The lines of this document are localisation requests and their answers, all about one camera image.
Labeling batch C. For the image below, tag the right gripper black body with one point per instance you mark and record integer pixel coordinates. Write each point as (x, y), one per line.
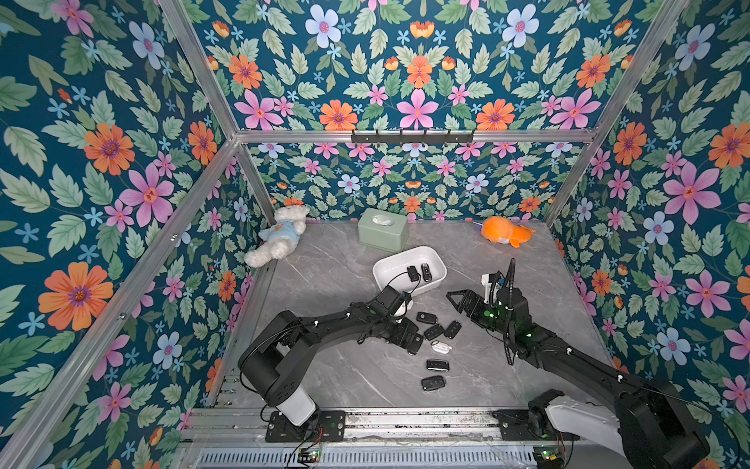
(479, 305)

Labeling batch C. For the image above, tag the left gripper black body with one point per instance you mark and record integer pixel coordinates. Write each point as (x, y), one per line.
(395, 333)

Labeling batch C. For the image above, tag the black car key top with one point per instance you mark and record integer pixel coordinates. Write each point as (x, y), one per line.
(413, 274)

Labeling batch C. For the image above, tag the white storage box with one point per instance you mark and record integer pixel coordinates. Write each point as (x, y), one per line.
(391, 271)

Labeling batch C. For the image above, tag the black slim car key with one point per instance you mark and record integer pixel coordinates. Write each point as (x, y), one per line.
(426, 273)

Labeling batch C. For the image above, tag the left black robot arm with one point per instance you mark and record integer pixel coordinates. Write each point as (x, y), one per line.
(276, 362)

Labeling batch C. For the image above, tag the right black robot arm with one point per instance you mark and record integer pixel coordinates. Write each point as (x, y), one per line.
(646, 422)

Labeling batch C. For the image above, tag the black car key middle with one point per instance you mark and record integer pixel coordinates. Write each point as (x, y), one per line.
(426, 318)

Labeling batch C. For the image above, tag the white car key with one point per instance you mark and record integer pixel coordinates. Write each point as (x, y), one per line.
(441, 347)

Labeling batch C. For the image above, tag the black car key lower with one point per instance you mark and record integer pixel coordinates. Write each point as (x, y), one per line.
(438, 366)

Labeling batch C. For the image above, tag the black car key right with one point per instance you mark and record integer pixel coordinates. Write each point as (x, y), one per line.
(452, 330)

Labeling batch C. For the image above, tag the black car key bottom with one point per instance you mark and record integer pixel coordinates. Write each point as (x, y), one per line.
(433, 383)

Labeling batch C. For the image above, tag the green tissue box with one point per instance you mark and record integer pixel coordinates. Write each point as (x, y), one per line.
(382, 230)

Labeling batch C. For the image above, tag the orange plush toy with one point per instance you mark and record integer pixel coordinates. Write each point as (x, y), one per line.
(501, 230)

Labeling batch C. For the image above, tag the white perforated vent strip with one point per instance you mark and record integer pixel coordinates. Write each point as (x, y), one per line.
(372, 457)

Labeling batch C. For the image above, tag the white teddy bear plush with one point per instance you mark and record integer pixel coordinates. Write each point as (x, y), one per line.
(281, 238)

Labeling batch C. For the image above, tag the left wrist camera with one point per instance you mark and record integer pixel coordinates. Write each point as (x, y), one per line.
(391, 302)

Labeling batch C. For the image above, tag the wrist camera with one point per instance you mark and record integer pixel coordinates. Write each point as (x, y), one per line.
(391, 302)
(491, 284)

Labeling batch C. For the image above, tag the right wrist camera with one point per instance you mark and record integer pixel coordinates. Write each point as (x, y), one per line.
(491, 284)

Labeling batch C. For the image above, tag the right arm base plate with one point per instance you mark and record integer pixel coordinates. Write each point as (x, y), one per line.
(515, 425)

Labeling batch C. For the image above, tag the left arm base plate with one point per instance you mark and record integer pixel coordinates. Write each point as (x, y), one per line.
(324, 426)

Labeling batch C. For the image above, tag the black hook rail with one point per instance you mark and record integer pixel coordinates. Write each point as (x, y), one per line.
(400, 137)

